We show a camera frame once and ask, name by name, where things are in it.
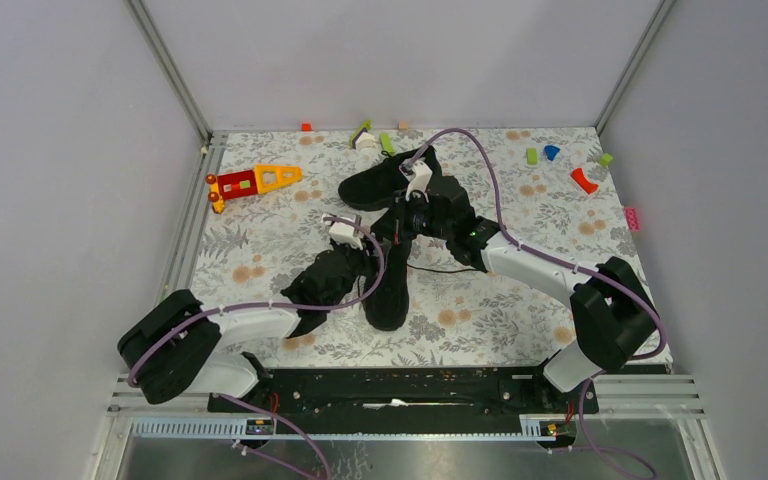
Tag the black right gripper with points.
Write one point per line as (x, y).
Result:
(399, 206)

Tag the lime green long brick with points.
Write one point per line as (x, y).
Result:
(386, 145)

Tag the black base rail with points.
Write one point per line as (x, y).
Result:
(415, 401)

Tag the pink brick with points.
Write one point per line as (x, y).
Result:
(632, 219)

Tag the black sneaker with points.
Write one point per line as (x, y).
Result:
(373, 188)
(388, 305)

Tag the red yellow toy rocket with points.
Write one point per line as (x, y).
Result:
(258, 180)

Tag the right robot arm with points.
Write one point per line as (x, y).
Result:
(612, 315)

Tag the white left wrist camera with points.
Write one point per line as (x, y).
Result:
(344, 230)

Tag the blue toy piece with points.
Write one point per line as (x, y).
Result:
(551, 152)

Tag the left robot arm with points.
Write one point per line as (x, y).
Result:
(177, 347)

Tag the green small block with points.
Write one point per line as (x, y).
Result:
(532, 156)

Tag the red arch block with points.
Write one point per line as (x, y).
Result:
(579, 177)

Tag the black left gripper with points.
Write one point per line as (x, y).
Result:
(371, 265)

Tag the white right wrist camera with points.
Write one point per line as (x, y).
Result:
(418, 174)

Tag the green purple white block stack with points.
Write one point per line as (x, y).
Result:
(362, 138)

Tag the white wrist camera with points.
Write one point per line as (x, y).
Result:
(418, 174)
(344, 230)

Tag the floral patterned mat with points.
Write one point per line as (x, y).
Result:
(259, 244)

